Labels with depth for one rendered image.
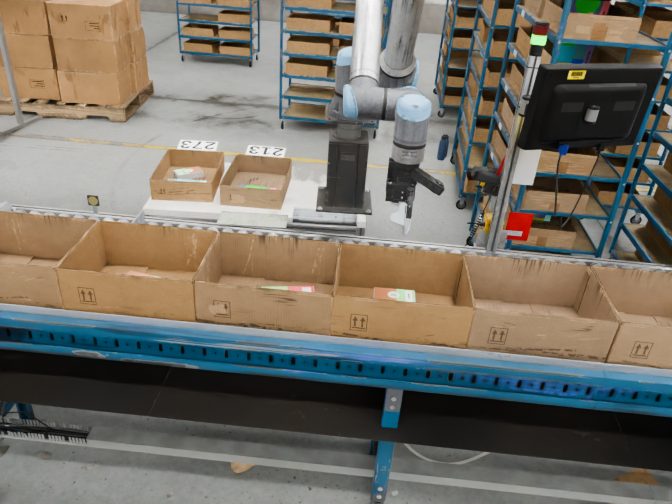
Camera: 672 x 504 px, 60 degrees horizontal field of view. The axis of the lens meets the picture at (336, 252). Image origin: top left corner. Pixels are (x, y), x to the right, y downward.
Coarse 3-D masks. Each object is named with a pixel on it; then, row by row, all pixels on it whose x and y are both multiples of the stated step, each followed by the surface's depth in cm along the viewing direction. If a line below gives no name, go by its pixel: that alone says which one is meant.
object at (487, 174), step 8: (480, 168) 236; (488, 168) 236; (496, 168) 238; (472, 176) 237; (480, 176) 235; (488, 176) 234; (496, 176) 234; (480, 184) 240; (488, 184) 238; (496, 184) 236
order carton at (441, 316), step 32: (352, 256) 188; (384, 256) 187; (416, 256) 186; (448, 256) 185; (352, 288) 193; (416, 288) 192; (448, 288) 191; (352, 320) 165; (384, 320) 164; (416, 320) 163; (448, 320) 163
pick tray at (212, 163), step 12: (168, 156) 296; (180, 156) 298; (192, 156) 298; (204, 156) 299; (216, 156) 299; (156, 168) 275; (168, 168) 297; (180, 168) 299; (204, 168) 300; (216, 168) 302; (156, 180) 264; (204, 180) 288; (216, 180) 277; (156, 192) 267; (168, 192) 267; (180, 192) 267; (192, 192) 267; (204, 192) 267; (216, 192) 279
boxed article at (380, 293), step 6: (378, 288) 188; (384, 288) 188; (390, 288) 189; (378, 294) 185; (384, 294) 185; (390, 294) 186; (396, 294) 186; (402, 294) 186; (408, 294) 186; (414, 294) 186; (402, 300) 183; (408, 300) 183; (414, 300) 184
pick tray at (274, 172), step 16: (240, 160) 297; (256, 160) 297; (272, 160) 296; (288, 160) 296; (224, 176) 272; (240, 176) 295; (256, 176) 296; (272, 176) 297; (288, 176) 285; (224, 192) 265; (240, 192) 264; (256, 192) 264; (272, 192) 264; (272, 208) 268
